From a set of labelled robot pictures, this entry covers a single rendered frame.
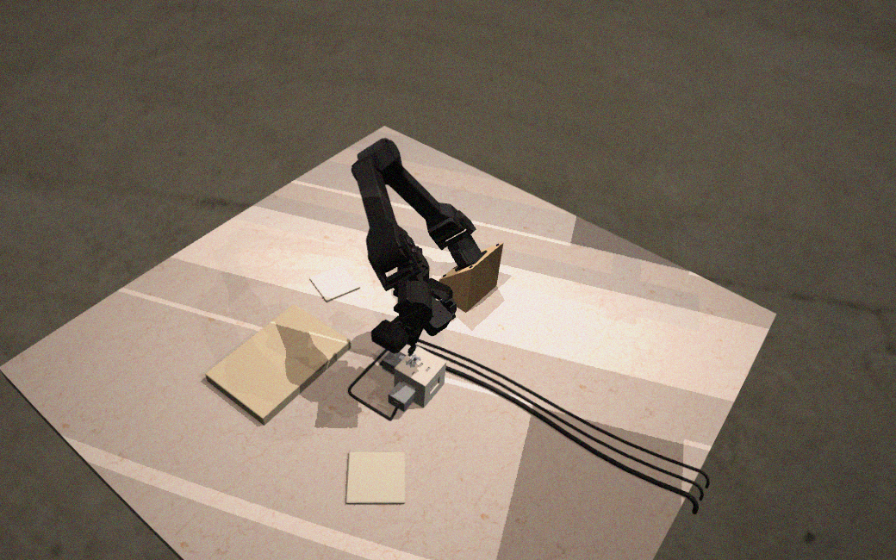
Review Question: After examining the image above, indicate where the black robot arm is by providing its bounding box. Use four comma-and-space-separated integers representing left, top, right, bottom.
352, 137, 487, 336

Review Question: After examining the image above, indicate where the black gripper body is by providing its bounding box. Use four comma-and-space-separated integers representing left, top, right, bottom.
371, 278, 453, 354

